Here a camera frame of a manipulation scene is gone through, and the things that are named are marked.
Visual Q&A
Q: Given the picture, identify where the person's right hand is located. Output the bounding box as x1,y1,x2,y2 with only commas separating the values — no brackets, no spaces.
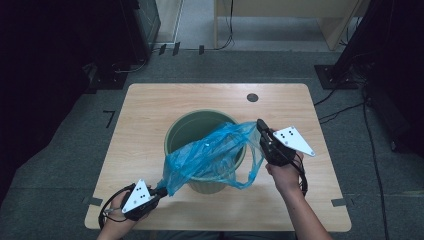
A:
265,150,305,198

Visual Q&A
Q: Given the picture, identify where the light wooden desk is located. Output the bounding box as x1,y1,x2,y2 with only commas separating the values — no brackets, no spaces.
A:
213,0,372,51

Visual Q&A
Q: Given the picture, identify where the person's left hand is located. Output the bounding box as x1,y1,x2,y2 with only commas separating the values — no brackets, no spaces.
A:
102,184,152,235

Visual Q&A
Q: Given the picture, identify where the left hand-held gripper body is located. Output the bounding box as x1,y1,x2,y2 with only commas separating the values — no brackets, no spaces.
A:
121,179,161,222

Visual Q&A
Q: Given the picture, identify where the green plastic bucket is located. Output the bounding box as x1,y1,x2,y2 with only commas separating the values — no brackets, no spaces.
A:
163,108,249,195

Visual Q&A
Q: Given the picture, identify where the pale floor cable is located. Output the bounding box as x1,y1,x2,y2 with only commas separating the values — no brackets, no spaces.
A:
112,59,148,75

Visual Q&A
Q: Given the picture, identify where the black flat stand base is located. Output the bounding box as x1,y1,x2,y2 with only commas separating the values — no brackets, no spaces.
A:
83,62,128,95

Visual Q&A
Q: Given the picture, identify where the left hand-held gripper cable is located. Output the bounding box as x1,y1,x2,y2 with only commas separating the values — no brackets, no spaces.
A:
97,184,135,231

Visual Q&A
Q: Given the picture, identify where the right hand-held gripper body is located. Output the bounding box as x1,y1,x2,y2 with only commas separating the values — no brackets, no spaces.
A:
259,125,316,167

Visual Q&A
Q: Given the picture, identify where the dark glass cabinet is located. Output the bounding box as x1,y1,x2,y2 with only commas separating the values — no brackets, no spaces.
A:
133,0,162,64

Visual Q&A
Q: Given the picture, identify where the blue plastic bag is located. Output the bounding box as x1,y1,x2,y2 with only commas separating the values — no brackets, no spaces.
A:
156,120,268,197

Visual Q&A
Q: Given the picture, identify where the black hanging desk cable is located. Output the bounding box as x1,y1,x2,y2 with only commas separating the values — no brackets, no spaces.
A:
218,0,235,51

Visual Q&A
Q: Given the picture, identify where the right hand-held gripper cable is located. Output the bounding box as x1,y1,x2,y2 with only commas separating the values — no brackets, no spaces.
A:
289,152,309,198

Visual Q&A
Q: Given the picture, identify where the long black floor cable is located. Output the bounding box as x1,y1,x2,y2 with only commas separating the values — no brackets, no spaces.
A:
361,84,390,240

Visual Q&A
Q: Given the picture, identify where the short black floor cable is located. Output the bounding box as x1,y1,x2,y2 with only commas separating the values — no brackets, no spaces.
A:
313,87,367,125

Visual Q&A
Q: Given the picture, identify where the black square stand base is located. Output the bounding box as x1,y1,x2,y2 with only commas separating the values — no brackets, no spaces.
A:
313,64,360,91

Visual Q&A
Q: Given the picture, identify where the hand-held gripper cable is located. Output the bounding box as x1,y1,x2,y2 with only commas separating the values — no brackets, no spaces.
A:
97,184,135,231
289,152,309,198

